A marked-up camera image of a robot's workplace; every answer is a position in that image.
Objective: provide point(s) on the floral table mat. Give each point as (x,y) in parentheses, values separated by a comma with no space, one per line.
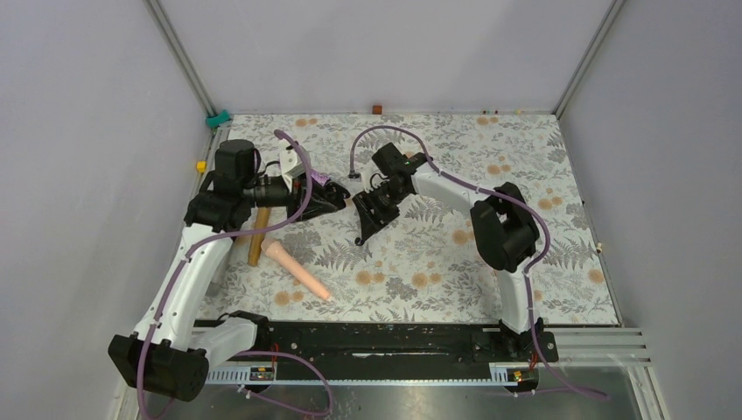
(423,267)

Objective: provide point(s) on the purple glitter microphone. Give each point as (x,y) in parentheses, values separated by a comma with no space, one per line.
(320,177)

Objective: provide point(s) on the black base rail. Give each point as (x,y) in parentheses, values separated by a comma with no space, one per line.
(386,352)

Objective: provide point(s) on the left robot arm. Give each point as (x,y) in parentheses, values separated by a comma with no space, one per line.
(162,355)

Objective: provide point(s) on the teal block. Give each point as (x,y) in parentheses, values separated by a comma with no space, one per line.
(215,121)

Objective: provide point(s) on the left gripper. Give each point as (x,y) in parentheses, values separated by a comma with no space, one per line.
(299,189)

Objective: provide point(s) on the gold microphone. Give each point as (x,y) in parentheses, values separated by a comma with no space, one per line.
(255,247)

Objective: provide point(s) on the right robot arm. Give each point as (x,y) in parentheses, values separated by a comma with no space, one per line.
(505,231)

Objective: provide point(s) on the black earbud charging case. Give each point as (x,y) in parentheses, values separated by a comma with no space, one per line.
(337,194)

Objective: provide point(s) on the pink microphone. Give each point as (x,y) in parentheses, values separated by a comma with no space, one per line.
(275,250)

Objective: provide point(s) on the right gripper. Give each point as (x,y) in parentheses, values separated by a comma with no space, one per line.
(368,222)

